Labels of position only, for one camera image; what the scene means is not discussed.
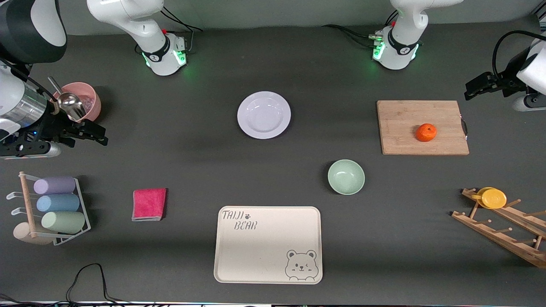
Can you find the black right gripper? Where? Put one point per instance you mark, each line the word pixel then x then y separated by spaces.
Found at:
pixel 50 128

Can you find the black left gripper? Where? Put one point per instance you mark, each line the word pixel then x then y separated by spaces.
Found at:
pixel 506 82

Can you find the orange fruit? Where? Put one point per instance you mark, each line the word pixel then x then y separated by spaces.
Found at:
pixel 426 132

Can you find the white round plate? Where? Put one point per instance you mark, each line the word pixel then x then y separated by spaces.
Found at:
pixel 264 115

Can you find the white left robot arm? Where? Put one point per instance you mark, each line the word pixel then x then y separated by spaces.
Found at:
pixel 401 47

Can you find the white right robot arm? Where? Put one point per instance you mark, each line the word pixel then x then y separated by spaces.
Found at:
pixel 158 51

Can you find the metal scoop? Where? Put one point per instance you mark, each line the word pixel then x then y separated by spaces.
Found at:
pixel 71 104

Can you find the pink bowl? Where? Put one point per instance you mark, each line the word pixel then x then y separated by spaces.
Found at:
pixel 91 96

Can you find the purple cup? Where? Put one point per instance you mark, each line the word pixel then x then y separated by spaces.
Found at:
pixel 54 185

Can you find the blue cup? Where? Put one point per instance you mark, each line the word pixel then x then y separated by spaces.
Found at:
pixel 58 203

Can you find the wooden cutting board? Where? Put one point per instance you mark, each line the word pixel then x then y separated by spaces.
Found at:
pixel 401 128

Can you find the wooden rod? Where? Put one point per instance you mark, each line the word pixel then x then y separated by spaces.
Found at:
pixel 27 200

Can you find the pale green cup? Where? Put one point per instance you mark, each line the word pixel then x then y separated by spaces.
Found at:
pixel 63 222

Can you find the pink folded cloth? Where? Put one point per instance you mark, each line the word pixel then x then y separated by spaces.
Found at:
pixel 149 204

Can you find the yellow cup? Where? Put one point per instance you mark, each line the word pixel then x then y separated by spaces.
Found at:
pixel 493 198

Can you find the beige cup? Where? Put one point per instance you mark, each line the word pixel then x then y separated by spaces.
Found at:
pixel 23 233

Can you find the wooden peg drying rack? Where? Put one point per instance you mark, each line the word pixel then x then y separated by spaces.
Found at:
pixel 499 236

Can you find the light green bowl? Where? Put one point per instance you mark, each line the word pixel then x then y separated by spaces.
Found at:
pixel 346 177

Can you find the cream bear print tray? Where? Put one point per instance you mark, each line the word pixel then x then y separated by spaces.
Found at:
pixel 264 251

